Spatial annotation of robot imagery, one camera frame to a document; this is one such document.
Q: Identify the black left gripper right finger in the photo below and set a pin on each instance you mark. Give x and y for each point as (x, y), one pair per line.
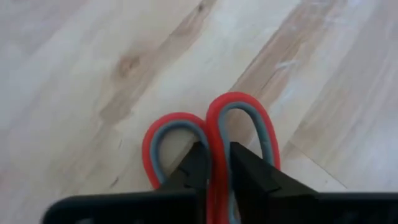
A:
(264, 193)

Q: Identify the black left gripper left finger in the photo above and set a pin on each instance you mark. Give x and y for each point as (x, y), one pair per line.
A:
(189, 180)

